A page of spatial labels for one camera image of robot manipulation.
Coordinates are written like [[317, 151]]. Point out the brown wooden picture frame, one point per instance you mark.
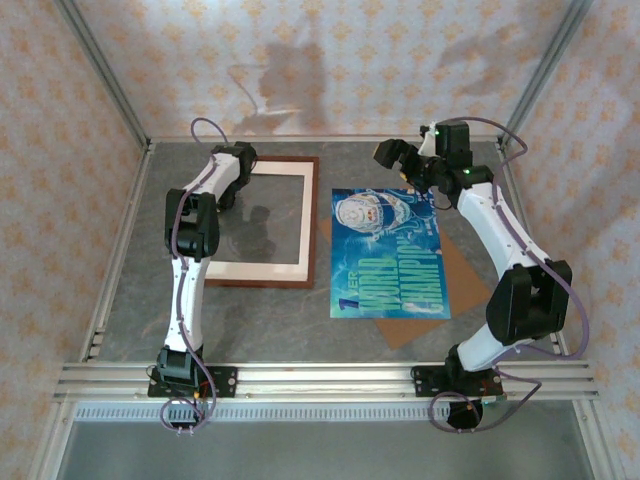
[[313, 225]]

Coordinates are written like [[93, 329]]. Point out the blue racing poster photo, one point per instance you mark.
[[390, 280]]

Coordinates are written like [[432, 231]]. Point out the white mat board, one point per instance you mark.
[[260, 273]]

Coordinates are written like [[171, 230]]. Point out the brown backing board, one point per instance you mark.
[[465, 280]]

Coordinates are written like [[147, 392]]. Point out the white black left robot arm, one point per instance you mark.
[[185, 310]]

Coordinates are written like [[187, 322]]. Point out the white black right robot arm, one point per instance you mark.
[[530, 305]]

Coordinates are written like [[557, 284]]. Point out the orange patterned white curtain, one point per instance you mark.
[[45, 200], [600, 200], [375, 65]]

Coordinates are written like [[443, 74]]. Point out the aluminium mounting beam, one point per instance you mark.
[[325, 380]]

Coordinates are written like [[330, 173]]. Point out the small circuit board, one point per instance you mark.
[[495, 400]]

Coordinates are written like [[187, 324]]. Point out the grey metal panel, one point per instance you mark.
[[325, 450]]

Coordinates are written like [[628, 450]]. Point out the aluminium lower strut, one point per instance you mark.
[[592, 440], [50, 440]]

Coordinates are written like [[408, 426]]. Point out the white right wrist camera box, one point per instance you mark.
[[428, 142]]

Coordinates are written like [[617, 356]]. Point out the aluminium cross rail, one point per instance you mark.
[[325, 138]]

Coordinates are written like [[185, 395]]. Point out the aluminium side rail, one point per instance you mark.
[[138, 180], [518, 200]]

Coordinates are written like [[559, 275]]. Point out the aluminium corner post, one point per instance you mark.
[[107, 75], [541, 75]]

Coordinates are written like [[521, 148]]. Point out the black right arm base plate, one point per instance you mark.
[[422, 382]]

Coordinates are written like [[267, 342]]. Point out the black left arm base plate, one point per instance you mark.
[[227, 382]]

